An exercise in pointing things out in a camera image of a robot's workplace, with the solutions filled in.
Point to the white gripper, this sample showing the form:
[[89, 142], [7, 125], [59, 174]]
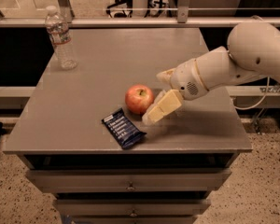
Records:
[[185, 77]]

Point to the red apple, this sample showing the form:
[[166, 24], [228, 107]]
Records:
[[139, 98]]

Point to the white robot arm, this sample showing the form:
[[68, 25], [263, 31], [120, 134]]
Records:
[[252, 52]]

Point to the blue rxbar wrapper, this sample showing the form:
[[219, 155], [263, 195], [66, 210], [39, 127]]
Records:
[[122, 129]]

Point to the black office chair base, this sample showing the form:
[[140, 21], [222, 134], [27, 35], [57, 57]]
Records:
[[119, 3]]

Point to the top grey drawer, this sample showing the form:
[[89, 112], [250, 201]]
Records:
[[75, 181]]

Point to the grey drawer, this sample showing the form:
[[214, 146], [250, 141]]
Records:
[[75, 181], [131, 208]]

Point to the clear plastic water bottle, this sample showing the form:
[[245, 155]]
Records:
[[61, 40]]

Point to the grey metal railing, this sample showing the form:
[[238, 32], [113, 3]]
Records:
[[96, 13]]

